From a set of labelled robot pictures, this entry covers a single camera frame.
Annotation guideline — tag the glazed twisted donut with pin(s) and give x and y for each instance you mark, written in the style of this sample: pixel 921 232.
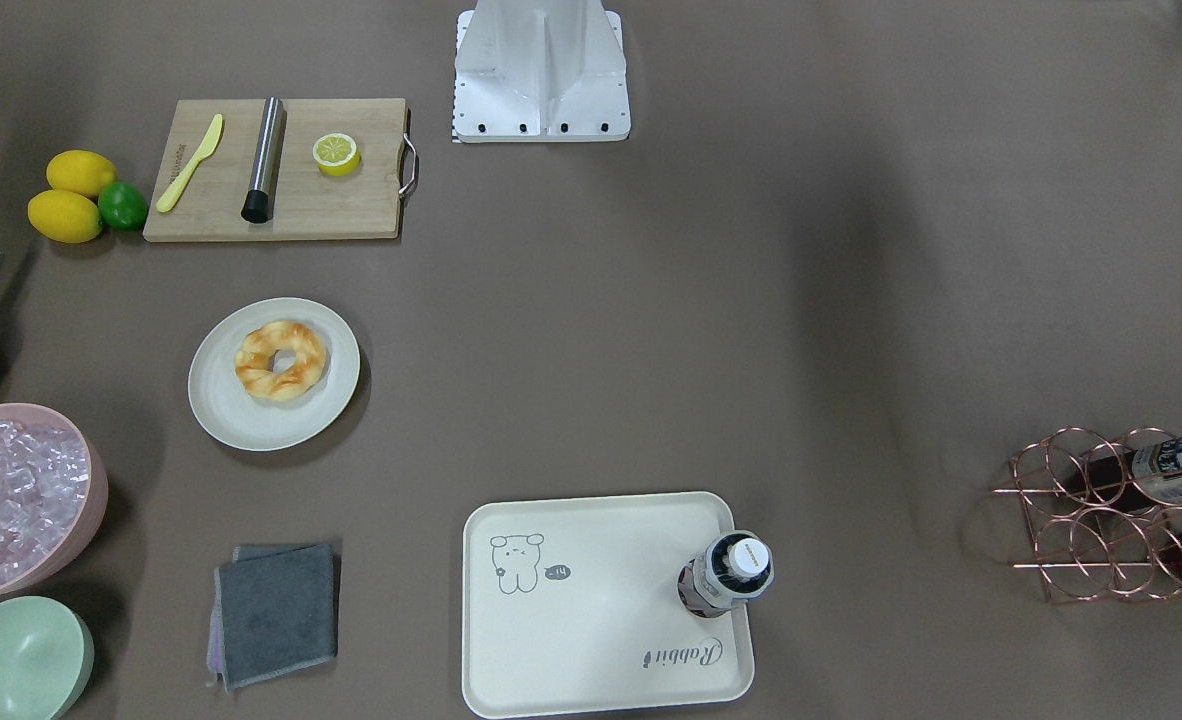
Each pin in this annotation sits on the glazed twisted donut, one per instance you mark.
pixel 280 361

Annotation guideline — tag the white round plate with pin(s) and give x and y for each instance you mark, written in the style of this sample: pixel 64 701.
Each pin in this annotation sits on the white round plate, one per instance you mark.
pixel 233 416

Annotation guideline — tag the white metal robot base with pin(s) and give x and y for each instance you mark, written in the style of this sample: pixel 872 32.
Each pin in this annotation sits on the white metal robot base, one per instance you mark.
pixel 540 72

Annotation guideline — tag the cream rabbit tray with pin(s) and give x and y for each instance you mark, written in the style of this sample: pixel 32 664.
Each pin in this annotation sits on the cream rabbit tray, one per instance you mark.
pixel 571 605

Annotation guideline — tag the bottle with white cap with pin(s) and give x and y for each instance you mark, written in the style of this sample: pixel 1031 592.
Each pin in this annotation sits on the bottle with white cap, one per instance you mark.
pixel 734 569

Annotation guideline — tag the halved lemon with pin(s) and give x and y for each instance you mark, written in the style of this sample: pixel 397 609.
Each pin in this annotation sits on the halved lemon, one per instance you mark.
pixel 336 154

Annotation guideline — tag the wooden cutting board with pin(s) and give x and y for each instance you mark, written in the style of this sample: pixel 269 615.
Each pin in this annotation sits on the wooden cutting board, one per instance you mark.
pixel 307 205

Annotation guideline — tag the steel cylinder black tip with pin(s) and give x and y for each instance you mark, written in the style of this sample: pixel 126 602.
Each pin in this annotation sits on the steel cylinder black tip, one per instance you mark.
pixel 258 205

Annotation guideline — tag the folded grey cloth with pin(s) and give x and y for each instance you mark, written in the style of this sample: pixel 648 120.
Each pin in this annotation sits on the folded grey cloth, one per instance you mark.
pixel 274 612

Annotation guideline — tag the yellow plastic knife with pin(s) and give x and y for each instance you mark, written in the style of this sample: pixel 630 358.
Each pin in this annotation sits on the yellow plastic knife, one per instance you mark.
pixel 204 151

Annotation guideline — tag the green lime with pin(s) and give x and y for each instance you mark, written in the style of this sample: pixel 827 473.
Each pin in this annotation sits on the green lime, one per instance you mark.
pixel 122 207

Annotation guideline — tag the upper whole yellow lemon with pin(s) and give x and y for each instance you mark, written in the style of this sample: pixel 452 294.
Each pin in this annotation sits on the upper whole yellow lemon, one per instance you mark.
pixel 80 171

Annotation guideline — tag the whole yellow lemon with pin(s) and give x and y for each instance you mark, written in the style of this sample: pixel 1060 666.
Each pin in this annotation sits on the whole yellow lemon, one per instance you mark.
pixel 80 171
pixel 64 216

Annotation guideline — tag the lower whole yellow lemon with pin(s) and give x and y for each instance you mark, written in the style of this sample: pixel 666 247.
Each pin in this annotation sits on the lower whole yellow lemon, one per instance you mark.
pixel 64 216

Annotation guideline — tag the pink ice bucket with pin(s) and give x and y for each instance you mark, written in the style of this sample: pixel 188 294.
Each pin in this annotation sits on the pink ice bucket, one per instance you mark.
pixel 53 494

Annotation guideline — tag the upper wine bottle in rack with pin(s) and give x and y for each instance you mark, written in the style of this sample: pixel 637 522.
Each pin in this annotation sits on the upper wine bottle in rack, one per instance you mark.
pixel 1129 479

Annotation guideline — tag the pale green bowl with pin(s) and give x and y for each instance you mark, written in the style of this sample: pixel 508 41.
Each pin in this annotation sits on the pale green bowl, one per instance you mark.
pixel 46 658

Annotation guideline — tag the copper wire wine rack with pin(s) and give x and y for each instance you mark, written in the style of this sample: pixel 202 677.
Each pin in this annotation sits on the copper wire wine rack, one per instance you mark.
pixel 1083 553

